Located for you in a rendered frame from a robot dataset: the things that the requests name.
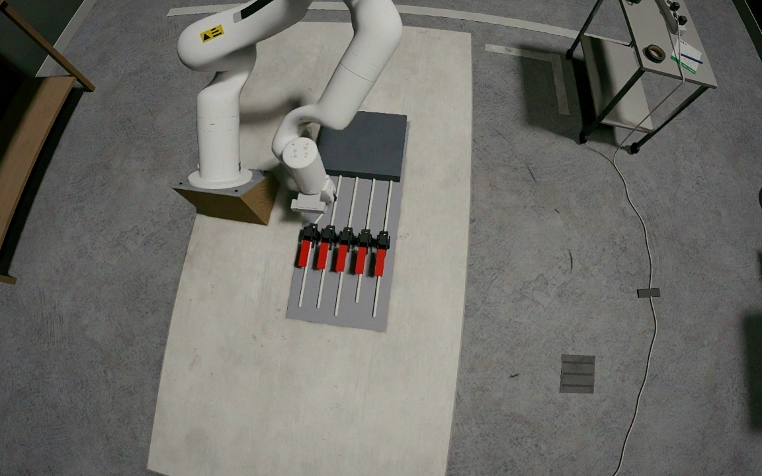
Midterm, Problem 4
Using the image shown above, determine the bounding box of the black plastic clamp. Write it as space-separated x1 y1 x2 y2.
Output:
339 227 354 253
358 229 372 255
376 231 390 250
303 223 319 248
321 225 337 251

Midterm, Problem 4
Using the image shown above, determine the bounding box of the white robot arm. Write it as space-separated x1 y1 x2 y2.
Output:
177 0 403 214

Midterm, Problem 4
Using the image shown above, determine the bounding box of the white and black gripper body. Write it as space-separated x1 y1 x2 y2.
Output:
319 178 336 204

